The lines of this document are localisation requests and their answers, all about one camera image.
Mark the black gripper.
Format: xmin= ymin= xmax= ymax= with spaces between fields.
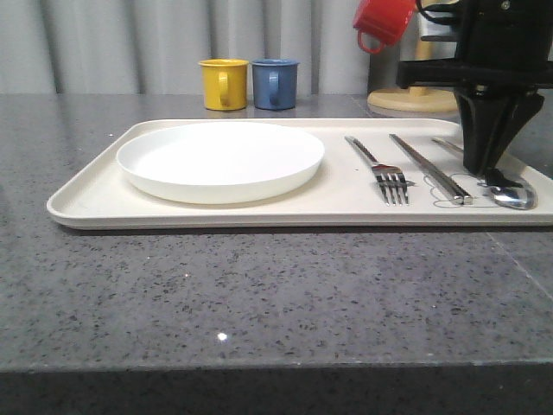
xmin=397 ymin=1 xmax=552 ymax=171

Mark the silver metal spoon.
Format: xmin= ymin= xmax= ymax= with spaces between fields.
xmin=431 ymin=137 xmax=538 ymax=211

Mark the metal chopstick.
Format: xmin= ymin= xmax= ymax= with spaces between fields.
xmin=388 ymin=133 xmax=464 ymax=206
xmin=391 ymin=133 xmax=474 ymax=205

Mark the silver metal fork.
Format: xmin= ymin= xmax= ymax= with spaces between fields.
xmin=345 ymin=136 xmax=409 ymax=206

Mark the white round plate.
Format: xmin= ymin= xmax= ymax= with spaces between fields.
xmin=116 ymin=121 xmax=325 ymax=204

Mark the wooden mug tree stand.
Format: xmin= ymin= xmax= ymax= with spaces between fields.
xmin=367 ymin=86 xmax=457 ymax=113

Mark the cream rabbit serving tray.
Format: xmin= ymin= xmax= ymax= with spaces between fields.
xmin=47 ymin=118 xmax=552 ymax=230

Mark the red enamel mug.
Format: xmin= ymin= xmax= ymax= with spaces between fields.
xmin=353 ymin=0 xmax=416 ymax=54

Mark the blue enamel mug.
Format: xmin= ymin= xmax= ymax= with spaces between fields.
xmin=251 ymin=59 xmax=299 ymax=111

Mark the yellow enamel mug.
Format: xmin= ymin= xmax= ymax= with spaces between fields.
xmin=199 ymin=59 xmax=249 ymax=112

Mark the grey curtain backdrop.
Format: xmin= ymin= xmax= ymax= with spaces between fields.
xmin=0 ymin=0 xmax=463 ymax=96

